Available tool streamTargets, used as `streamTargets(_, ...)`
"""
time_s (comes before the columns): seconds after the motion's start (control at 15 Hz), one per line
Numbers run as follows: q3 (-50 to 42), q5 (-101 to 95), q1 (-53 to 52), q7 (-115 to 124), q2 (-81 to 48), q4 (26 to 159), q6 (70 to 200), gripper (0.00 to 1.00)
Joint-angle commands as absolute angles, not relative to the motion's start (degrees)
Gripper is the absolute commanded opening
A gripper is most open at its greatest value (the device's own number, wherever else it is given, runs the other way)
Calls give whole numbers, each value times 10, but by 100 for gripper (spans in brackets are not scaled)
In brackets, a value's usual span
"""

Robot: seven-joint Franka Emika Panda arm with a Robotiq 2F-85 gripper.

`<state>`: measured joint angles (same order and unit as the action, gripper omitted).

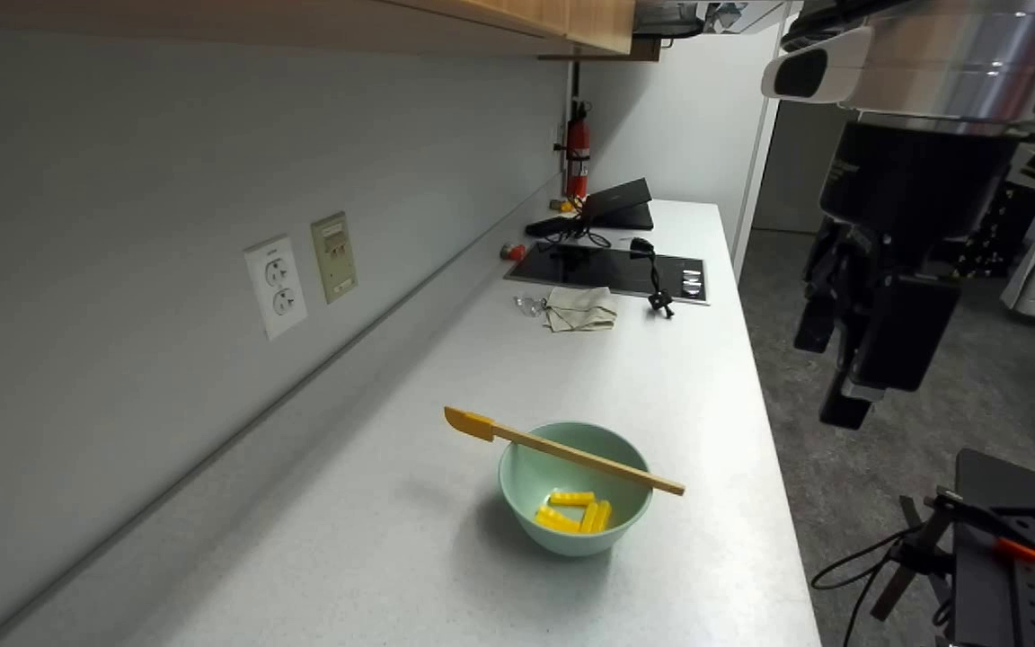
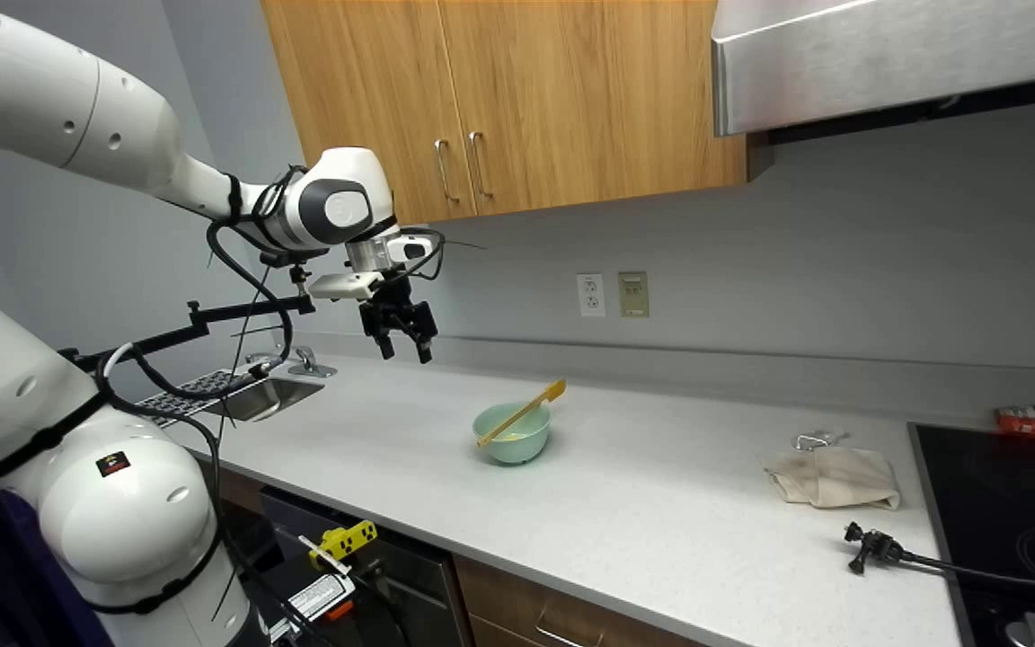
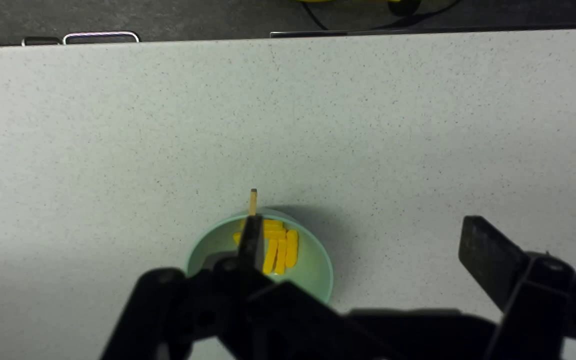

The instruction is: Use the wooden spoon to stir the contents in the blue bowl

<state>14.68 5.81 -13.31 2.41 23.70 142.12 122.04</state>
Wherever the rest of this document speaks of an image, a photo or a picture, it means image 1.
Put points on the beige crumpled cloth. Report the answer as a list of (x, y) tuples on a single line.
[(576, 309)]

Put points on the light blue bowl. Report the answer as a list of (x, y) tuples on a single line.
[(539, 533)]

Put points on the red fire extinguisher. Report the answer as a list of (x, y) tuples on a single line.
[(576, 149)]

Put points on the wooden wall cabinet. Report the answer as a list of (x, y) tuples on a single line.
[(539, 20)]

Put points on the yellow stick food piece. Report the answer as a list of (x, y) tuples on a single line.
[(596, 514), (556, 517), (571, 496)]

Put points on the clear plastic wrapper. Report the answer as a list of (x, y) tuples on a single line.
[(526, 302)]

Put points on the small metal object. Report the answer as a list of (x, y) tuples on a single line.
[(691, 282)]

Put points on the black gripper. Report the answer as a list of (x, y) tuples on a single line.
[(925, 199)]

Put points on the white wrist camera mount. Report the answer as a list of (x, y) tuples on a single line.
[(808, 70)]

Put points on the stainless steel range hood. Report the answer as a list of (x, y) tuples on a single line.
[(708, 10)]

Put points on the black clamp with orange grip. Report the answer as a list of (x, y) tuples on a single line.
[(961, 526)]

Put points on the wooden spoon with yellow head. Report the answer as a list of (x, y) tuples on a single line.
[(566, 451)]

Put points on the white wall power outlet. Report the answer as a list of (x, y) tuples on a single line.
[(279, 288)]

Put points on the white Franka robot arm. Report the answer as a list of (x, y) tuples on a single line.
[(971, 56)]

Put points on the black glass cooktop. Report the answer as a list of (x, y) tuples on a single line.
[(602, 270)]

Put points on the small red object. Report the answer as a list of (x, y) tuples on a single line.
[(514, 251)]

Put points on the black angled appliance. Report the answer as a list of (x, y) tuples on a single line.
[(611, 206)]

